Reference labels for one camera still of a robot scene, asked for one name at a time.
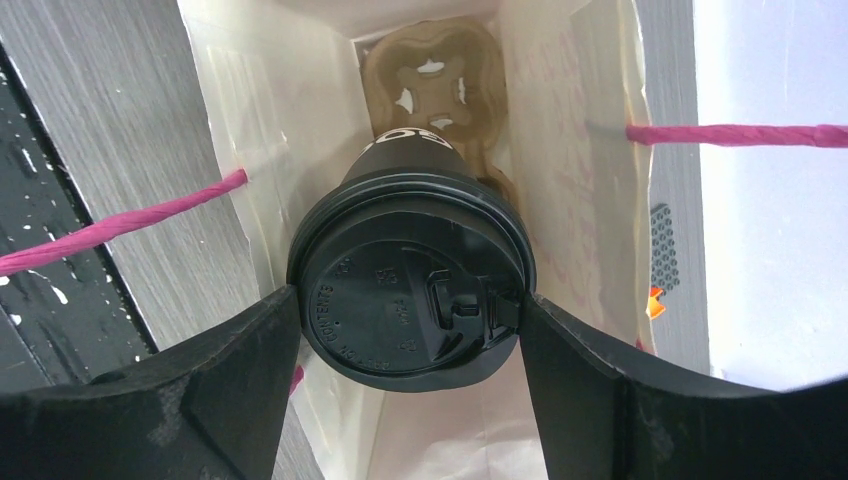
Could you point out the orange plastic piece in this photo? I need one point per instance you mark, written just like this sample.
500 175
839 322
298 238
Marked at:
654 307

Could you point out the paper cakes gift bag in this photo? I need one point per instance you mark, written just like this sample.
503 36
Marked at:
201 133

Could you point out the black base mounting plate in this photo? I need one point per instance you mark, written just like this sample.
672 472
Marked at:
72 320

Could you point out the black plastic cup lid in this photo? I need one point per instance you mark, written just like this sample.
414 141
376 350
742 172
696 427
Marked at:
409 286

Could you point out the black paper coffee cup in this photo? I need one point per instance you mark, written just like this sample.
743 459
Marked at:
410 153

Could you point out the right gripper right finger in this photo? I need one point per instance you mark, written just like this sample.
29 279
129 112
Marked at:
607 410

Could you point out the grey lego baseplate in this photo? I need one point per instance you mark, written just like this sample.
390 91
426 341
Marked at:
664 264

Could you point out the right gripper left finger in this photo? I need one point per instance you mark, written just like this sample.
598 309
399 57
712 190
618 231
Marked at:
211 407

